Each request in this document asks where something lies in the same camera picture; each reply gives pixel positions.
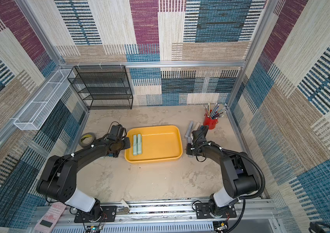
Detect yellow plastic storage tray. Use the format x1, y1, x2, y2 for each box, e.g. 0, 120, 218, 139
125, 125, 183, 164

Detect grey pruning pliers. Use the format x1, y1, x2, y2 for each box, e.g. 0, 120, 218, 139
186, 136, 194, 158
185, 121, 194, 138

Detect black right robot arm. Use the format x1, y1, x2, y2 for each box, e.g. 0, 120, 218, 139
186, 126, 266, 217

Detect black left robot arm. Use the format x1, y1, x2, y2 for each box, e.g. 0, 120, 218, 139
36, 123, 130, 222

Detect red pen holder cup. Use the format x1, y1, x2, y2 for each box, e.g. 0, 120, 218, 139
203, 114, 218, 130

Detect black yellow tape roll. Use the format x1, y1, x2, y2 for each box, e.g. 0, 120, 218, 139
78, 133, 96, 148

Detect pink calculator device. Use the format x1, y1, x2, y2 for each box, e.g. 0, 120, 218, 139
34, 202, 67, 233

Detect black wire mesh shelf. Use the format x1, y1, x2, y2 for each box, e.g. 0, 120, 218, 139
67, 65, 133, 111

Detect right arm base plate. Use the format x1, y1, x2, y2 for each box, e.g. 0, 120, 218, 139
192, 202, 237, 219

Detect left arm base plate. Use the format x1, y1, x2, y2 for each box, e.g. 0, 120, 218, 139
74, 205, 117, 224

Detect white wire mesh basket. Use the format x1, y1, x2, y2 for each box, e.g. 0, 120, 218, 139
14, 70, 70, 131

